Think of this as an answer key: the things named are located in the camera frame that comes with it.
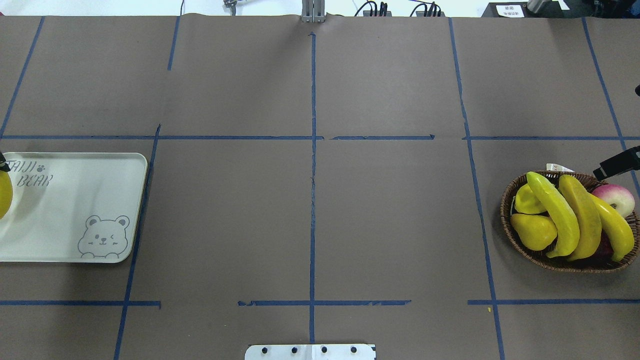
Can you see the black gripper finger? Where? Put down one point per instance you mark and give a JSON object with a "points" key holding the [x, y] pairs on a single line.
{"points": [[624, 162], [4, 166]]}

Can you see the yellow banana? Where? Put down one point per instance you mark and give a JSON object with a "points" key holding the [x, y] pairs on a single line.
{"points": [[6, 193], [589, 220], [616, 228], [560, 212]]}

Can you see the white bear tray plate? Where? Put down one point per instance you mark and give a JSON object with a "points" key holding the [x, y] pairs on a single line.
{"points": [[72, 207]]}

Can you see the white basket price tag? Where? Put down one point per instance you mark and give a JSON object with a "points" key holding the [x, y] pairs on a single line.
{"points": [[550, 166]]}

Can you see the brown wicker basket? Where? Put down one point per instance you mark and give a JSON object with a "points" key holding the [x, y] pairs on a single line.
{"points": [[560, 264]]}

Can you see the pink apple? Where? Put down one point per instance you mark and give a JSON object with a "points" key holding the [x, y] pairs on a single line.
{"points": [[618, 197]]}

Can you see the dark red apple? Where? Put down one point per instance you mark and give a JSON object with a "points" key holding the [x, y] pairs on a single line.
{"points": [[604, 251]]}

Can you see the yellow pear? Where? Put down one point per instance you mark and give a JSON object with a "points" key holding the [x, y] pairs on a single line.
{"points": [[536, 232]]}

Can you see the black box white label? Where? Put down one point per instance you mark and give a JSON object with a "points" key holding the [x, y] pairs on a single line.
{"points": [[517, 9]]}

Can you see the white camera stand pole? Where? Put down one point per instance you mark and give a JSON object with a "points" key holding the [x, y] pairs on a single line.
{"points": [[336, 351]]}

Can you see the aluminium frame post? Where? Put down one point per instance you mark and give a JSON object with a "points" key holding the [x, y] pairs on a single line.
{"points": [[313, 11]]}

